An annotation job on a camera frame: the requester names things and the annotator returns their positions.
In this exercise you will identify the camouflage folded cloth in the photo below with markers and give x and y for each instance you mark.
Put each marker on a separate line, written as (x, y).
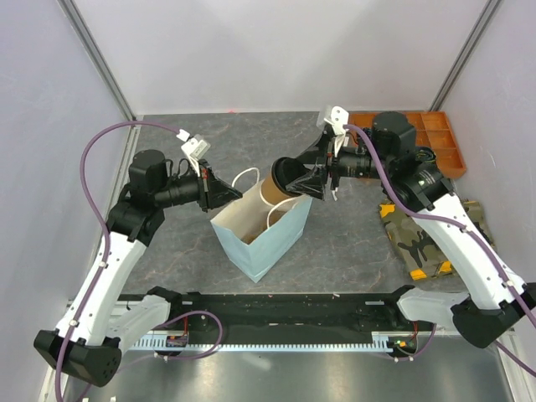
(422, 256)

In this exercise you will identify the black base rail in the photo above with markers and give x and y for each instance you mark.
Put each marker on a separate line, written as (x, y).
(288, 319)

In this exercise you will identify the orange compartment tray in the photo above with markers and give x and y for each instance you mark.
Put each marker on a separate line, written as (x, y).
(433, 130)

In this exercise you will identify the brown paper coffee cup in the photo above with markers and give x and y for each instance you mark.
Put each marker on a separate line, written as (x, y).
(270, 193)

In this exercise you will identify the slotted cable duct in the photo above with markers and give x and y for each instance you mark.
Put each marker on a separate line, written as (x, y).
(164, 343)

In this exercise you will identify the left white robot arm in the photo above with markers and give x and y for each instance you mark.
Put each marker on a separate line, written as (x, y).
(86, 343)

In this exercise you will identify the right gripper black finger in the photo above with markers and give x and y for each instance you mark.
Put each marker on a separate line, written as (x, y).
(314, 151)
(308, 181)

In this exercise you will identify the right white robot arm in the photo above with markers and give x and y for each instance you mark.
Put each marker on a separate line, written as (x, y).
(496, 298)

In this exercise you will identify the green yellow rolled tie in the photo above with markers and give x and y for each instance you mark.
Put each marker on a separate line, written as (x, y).
(425, 154)

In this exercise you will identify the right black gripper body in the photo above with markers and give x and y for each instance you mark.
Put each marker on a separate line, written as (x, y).
(334, 164)

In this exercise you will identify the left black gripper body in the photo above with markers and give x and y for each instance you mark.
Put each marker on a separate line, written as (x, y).
(203, 166)

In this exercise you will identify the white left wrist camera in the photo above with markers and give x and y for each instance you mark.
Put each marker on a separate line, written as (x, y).
(193, 148)

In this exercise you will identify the brown cardboard cup carrier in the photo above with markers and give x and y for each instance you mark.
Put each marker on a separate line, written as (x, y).
(249, 238)

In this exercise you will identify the white and blue paper bag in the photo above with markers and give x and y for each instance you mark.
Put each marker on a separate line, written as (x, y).
(281, 226)

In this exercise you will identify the black plastic cup lid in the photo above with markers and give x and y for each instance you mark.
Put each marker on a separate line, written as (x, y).
(286, 170)

